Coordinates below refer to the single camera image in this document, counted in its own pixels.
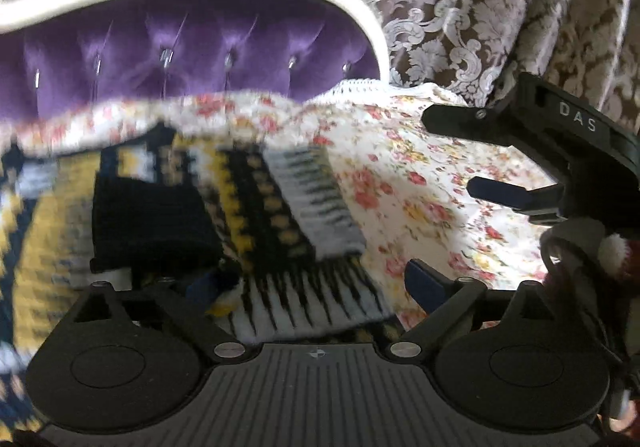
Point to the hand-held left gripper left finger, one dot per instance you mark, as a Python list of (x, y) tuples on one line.
[(177, 303)]

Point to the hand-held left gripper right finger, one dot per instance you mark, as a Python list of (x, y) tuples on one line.
[(425, 284)]

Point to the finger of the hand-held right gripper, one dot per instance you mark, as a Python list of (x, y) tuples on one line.
[(500, 193), (465, 123)]

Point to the yellow black patterned knit sweater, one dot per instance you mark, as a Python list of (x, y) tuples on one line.
[(280, 227)]

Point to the floral bedsheet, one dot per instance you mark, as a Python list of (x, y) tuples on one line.
[(425, 187)]

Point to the brown damask curtain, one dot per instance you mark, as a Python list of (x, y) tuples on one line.
[(450, 2)]

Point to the purple tufted headboard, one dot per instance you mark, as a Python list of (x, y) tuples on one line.
[(200, 37)]

